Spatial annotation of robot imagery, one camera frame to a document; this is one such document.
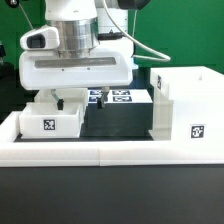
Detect white thin cable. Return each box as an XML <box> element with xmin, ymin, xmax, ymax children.
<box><xmin>99</xmin><ymin>0</ymin><xmax>172</xmax><ymax>64</ymax></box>

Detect white drawer cabinet box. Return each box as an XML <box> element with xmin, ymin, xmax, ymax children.
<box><xmin>149</xmin><ymin>66</ymin><xmax>224</xmax><ymax>142</ymax></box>

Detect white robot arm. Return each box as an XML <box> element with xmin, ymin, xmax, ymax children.
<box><xmin>19</xmin><ymin>0</ymin><xmax>135</xmax><ymax>110</ymax></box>

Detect white drawer tray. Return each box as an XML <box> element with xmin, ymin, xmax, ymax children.
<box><xmin>34</xmin><ymin>88</ymin><xmax>88</xmax><ymax>107</ymax></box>
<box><xmin>19</xmin><ymin>103</ymin><xmax>84</xmax><ymax>139</ymax></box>

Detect white U-shaped border frame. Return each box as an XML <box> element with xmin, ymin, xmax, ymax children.
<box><xmin>0</xmin><ymin>112</ymin><xmax>224</xmax><ymax>167</ymax></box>

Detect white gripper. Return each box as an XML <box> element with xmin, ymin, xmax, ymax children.
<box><xmin>19</xmin><ymin>25</ymin><xmax>134</xmax><ymax>110</ymax></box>

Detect white rear drawer tray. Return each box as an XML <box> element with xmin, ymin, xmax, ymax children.
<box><xmin>34</xmin><ymin>88</ymin><xmax>88</xmax><ymax>107</ymax></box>

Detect white front drawer tray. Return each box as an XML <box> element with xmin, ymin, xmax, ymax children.
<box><xmin>19</xmin><ymin>103</ymin><xmax>84</xmax><ymax>139</ymax></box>

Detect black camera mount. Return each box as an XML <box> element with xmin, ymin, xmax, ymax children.
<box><xmin>0</xmin><ymin>41</ymin><xmax>15</xmax><ymax>78</ymax></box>

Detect white fiducial marker sheet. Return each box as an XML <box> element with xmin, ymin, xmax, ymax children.
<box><xmin>88</xmin><ymin>89</ymin><xmax>152</xmax><ymax>104</ymax></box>

